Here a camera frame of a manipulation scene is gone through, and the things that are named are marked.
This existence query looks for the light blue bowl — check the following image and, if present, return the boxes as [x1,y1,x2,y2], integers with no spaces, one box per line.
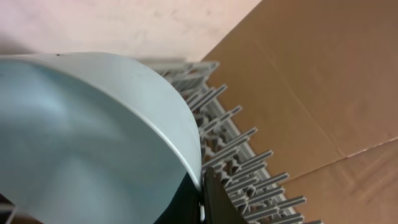
[1,53,201,223]

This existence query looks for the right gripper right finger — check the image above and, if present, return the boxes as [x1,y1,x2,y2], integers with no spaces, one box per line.
[203,167,248,224]

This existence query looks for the grey dishwasher rack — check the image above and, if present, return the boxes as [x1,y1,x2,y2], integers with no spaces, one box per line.
[143,60,307,223]

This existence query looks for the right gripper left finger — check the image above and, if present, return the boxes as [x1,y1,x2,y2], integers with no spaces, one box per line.
[154,173,200,224]

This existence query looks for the brown cardboard sheet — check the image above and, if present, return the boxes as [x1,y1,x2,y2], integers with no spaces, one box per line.
[206,0,397,223]

